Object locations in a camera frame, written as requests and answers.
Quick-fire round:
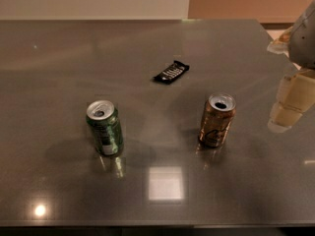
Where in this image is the white-grey gripper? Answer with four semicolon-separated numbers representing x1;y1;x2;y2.
267;1;315;133

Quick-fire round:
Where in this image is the green soda can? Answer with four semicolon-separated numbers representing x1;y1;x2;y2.
86;100;123;156

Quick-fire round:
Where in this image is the orange-brown soda can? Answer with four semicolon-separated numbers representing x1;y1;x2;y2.
199;92;236;148

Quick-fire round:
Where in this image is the black candy bar wrapper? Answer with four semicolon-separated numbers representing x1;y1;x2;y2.
154;60;190;85

